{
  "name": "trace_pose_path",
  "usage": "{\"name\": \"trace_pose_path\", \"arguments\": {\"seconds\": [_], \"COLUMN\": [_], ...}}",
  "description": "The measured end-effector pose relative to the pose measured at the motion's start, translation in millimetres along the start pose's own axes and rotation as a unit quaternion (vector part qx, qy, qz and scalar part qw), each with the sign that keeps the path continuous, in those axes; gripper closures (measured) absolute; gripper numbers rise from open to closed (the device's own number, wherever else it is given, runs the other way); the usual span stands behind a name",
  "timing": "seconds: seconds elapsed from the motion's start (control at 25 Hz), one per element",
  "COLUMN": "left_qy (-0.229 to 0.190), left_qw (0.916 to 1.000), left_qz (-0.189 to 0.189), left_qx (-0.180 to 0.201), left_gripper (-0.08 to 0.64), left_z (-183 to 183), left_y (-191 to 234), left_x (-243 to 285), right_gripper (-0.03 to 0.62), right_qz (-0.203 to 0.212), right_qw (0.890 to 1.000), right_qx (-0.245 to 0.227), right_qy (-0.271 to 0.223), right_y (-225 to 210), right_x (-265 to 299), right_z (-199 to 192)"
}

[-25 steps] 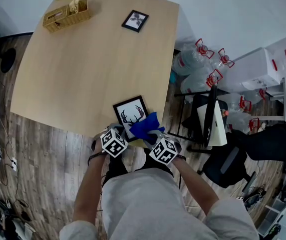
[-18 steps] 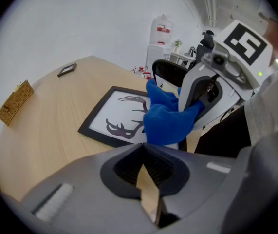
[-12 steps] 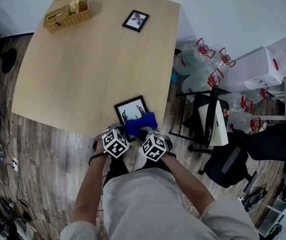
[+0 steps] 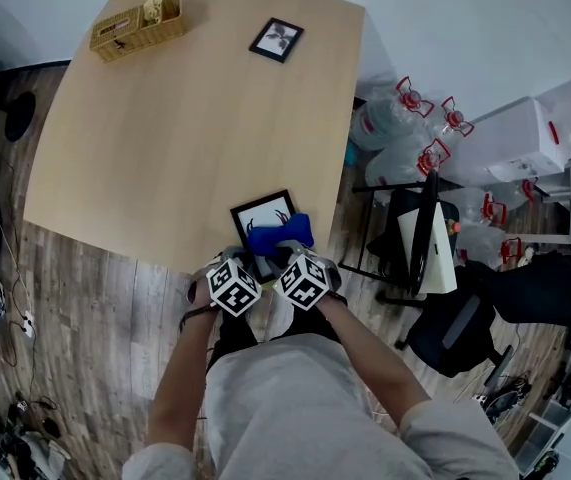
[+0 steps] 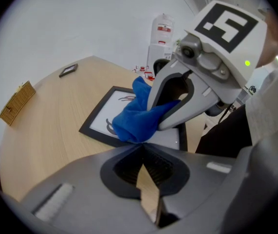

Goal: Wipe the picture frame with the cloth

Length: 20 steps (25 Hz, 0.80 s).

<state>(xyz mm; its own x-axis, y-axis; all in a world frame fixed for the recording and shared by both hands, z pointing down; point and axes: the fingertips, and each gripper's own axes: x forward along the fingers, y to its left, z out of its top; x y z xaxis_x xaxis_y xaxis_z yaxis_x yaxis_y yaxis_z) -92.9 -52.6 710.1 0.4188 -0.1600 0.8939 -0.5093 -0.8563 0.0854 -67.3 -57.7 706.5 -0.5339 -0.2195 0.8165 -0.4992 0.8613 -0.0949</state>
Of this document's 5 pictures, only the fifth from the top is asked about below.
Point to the crumpled beige tissue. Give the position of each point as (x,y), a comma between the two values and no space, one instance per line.
(19,86)

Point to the small black flower picture frame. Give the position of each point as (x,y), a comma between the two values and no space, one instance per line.
(68,70)

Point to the black framed deer picture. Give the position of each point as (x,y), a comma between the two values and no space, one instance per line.
(99,121)

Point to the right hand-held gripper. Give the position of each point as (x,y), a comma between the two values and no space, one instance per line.
(226,64)

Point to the person's black shorts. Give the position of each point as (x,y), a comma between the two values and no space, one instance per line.
(226,140)

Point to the black swivel chair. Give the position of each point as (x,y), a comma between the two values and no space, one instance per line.
(159,66)

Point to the blue cloth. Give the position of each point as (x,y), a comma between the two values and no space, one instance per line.
(138,121)

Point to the white water dispenser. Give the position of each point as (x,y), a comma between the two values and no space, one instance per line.
(157,55)

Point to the person's right forearm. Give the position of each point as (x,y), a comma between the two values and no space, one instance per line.
(272,38)

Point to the small green plant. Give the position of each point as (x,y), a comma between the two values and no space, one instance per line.
(177,43)

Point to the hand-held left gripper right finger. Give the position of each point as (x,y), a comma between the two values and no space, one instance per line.
(214,191)

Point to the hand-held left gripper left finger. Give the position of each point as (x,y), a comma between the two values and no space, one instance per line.
(85,191)

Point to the person's grey shirt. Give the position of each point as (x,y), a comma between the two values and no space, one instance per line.
(270,106)

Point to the wicker tissue basket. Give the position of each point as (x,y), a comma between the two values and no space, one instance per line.
(17,103)

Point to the group of clear water jugs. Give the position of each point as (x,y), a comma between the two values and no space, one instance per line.
(141,69)

